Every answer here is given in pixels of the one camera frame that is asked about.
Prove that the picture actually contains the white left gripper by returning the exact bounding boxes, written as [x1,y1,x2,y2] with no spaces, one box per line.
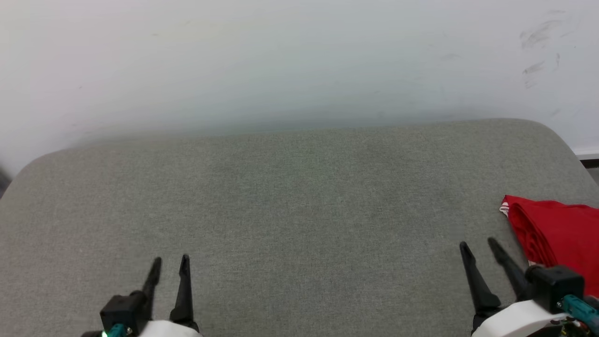
[138,255,203,337]

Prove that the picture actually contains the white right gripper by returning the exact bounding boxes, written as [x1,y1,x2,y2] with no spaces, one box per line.
[459,237,577,337]

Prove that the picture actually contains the red jersey with white trim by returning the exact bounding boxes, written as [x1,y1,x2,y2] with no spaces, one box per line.
[499,195,599,298]

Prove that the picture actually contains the grey fabric sofa seat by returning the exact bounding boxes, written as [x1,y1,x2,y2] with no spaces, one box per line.
[0,118,599,337]

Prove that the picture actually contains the white and dark skirting board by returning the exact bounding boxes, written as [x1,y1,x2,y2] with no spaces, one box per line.
[574,150,599,169]

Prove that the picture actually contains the dark grey skirting strip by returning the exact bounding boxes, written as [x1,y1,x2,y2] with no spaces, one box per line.
[0,165,13,199]

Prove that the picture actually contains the left cable with teal plug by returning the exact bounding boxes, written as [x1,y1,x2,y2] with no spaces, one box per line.
[103,323,133,337]

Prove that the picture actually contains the cable with teal plug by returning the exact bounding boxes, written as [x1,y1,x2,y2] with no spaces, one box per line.
[103,323,133,337]
[556,294,599,334]

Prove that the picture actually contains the right cable with teal plug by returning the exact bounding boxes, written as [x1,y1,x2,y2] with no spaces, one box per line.
[556,294,599,334]

